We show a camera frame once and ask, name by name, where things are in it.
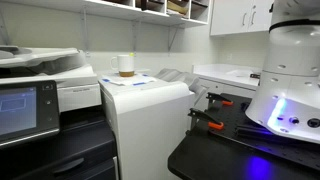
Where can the white mug with brown base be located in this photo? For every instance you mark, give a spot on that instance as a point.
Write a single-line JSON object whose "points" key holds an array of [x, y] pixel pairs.
{"points": [[125, 63]]}

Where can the blue tape piece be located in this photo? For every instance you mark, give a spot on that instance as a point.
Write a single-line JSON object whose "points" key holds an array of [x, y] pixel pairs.
{"points": [[139, 83], [145, 75], [106, 80]]}

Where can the white printer finisher unit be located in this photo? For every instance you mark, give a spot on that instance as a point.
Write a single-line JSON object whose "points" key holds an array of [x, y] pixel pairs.
{"points": [[146, 123]]}

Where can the white paper sheet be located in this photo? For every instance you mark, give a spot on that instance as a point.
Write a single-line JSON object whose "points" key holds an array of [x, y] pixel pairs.
{"points": [[123, 80]]}

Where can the white counter cabinet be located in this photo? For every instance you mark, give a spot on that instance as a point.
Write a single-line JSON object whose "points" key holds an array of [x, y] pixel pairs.
{"points": [[220, 71]]}

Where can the white paper stack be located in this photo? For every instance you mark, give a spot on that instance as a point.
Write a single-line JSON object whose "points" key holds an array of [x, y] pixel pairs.
{"points": [[174, 12]]}

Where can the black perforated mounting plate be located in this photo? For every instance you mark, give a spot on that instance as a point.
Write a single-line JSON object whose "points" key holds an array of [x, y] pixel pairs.
{"points": [[233, 123]]}

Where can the black robot cart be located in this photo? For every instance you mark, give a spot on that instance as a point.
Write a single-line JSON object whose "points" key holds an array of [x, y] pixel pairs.
{"points": [[206, 160]]}

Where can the manila folder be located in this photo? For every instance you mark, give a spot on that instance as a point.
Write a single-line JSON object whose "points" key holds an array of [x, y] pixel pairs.
{"points": [[177, 6]]}

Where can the small dark countertop object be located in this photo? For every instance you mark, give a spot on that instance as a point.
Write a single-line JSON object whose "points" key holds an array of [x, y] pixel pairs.
{"points": [[255, 76]]}

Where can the office copier machine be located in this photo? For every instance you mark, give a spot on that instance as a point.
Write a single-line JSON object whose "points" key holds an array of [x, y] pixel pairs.
{"points": [[76, 143]]}

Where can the copier touchscreen panel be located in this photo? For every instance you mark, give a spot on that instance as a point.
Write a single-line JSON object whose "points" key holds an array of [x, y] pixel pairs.
{"points": [[20, 110]]}

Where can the white shelf bracket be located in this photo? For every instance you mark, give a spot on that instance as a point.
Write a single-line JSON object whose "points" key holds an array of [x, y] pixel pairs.
{"points": [[134, 33], [171, 36], [85, 33]]}

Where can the white upper wall cabinet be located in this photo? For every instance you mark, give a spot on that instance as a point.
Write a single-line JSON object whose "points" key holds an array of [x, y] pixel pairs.
{"points": [[230, 16]]}

